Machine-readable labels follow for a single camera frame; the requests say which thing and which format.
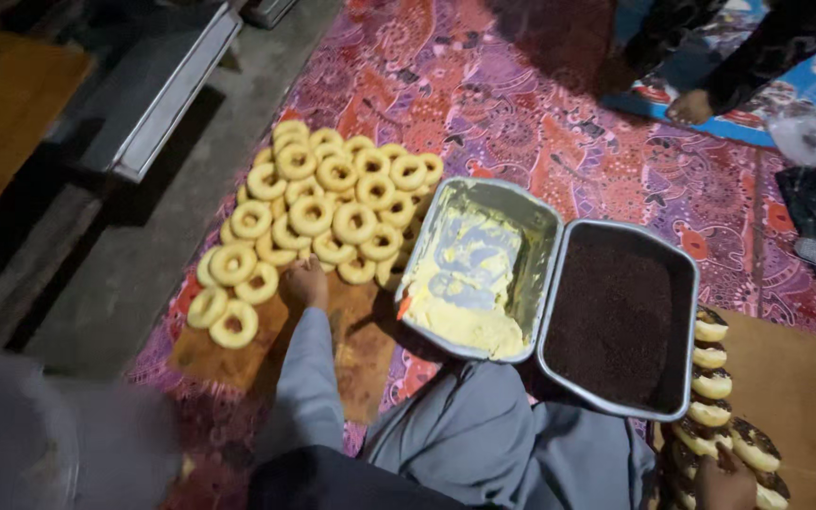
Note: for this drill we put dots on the person's right hand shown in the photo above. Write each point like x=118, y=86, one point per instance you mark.
x=725, y=485

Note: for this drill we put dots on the person's left hand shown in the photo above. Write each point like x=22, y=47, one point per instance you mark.
x=307, y=285

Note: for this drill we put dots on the person's right fingers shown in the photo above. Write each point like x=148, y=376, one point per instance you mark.
x=728, y=455

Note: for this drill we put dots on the person's left fingers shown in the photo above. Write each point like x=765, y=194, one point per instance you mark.
x=303, y=262

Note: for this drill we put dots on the row of chocolate topped donuts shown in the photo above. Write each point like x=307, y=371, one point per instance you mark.
x=711, y=396

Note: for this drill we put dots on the brown cardboard sheet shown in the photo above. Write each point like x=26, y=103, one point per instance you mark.
x=804, y=411

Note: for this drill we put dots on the brown wooden board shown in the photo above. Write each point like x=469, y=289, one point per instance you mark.
x=362, y=340

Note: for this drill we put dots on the metal tray with yellow buttercream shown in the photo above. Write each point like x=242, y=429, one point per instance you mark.
x=475, y=276

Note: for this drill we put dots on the metal tray with chocolate sprinkles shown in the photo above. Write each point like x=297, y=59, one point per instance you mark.
x=617, y=319

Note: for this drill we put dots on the grey metal bench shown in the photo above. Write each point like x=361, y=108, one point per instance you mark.
x=160, y=92

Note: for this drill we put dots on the person's grey clothed legs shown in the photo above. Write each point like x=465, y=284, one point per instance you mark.
x=493, y=439

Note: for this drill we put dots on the purple red patterned mat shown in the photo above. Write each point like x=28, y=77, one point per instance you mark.
x=521, y=113

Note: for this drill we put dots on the clear plastic bag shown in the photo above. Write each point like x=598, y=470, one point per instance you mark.
x=808, y=138

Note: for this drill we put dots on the brown wooden table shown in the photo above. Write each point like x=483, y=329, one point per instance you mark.
x=4, y=120

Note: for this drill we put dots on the blue patterned mat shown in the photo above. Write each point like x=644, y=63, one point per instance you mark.
x=755, y=120

